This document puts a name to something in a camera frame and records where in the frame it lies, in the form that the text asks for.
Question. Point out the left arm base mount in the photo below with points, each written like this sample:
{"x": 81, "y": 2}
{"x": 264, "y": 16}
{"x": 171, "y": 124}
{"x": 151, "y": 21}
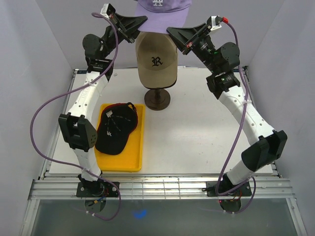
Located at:
{"x": 97, "y": 190}

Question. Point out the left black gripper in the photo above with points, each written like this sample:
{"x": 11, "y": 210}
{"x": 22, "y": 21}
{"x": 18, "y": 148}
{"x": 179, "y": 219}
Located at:
{"x": 128, "y": 27}

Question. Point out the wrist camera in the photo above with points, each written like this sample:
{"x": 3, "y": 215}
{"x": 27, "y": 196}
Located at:
{"x": 108, "y": 11}
{"x": 216, "y": 22}

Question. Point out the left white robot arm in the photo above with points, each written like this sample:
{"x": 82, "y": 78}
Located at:
{"x": 76, "y": 127}

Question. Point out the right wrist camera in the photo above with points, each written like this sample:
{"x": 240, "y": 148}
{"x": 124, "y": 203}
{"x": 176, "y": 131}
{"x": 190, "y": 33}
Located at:
{"x": 216, "y": 22}

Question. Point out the aluminium frame rail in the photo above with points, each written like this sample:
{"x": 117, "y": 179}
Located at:
{"x": 160, "y": 188}

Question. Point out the dark wooden round stand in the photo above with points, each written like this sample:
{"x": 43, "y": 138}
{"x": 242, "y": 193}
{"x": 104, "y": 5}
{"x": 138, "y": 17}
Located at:
{"x": 157, "y": 99}

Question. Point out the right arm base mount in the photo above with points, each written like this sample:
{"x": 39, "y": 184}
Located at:
{"x": 210, "y": 186}

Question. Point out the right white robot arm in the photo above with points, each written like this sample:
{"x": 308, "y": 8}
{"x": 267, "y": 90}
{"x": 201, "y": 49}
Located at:
{"x": 266, "y": 143}

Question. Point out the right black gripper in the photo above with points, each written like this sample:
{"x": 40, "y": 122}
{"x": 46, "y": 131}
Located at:
{"x": 181, "y": 37}

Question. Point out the yellow plastic tray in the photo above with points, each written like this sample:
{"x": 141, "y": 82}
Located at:
{"x": 130, "y": 159}

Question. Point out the purple baseball cap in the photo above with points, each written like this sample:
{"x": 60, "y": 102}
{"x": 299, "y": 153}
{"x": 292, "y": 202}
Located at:
{"x": 162, "y": 14}

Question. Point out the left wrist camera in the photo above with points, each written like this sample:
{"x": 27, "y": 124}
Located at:
{"x": 108, "y": 11}

